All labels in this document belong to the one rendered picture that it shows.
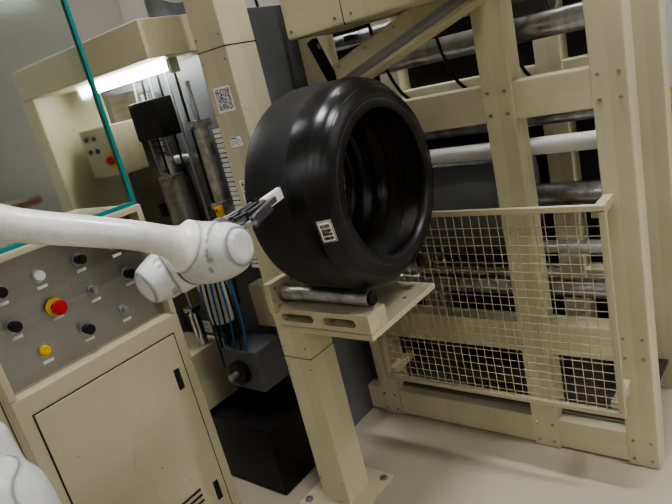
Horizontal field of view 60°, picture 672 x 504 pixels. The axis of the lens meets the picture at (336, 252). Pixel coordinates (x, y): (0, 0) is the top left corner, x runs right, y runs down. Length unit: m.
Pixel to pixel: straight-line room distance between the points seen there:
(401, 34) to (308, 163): 0.62
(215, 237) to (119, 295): 0.89
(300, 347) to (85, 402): 0.68
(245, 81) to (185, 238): 0.85
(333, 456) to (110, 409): 0.81
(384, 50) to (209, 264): 1.07
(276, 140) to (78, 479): 1.10
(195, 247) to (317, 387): 1.09
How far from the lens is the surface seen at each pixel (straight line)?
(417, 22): 1.88
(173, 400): 2.03
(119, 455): 1.97
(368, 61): 1.98
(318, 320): 1.75
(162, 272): 1.22
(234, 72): 1.82
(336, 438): 2.20
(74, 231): 1.11
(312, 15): 1.93
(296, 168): 1.47
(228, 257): 1.07
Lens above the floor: 1.51
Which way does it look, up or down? 17 degrees down
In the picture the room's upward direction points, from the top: 14 degrees counter-clockwise
